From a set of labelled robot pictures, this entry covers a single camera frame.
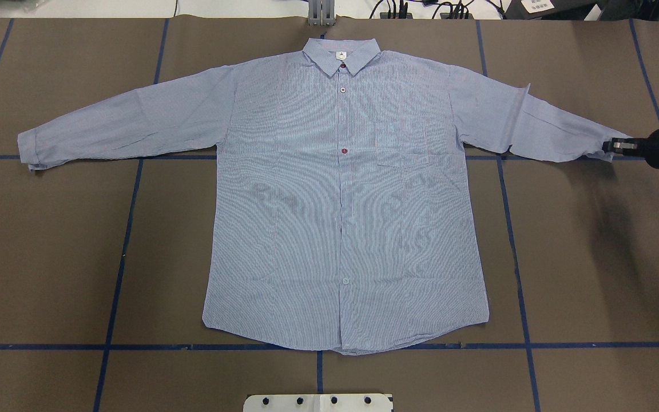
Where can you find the light blue striped shirt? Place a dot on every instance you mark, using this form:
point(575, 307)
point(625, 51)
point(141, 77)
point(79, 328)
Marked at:
point(343, 217)

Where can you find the black box with white label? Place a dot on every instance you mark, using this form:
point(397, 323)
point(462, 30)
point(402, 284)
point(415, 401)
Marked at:
point(549, 10)

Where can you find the orange black usb hub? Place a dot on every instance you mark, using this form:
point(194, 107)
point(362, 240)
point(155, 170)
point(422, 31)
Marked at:
point(456, 12)
point(399, 13)

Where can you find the aluminium frame post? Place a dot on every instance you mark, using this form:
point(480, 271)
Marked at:
point(321, 12)

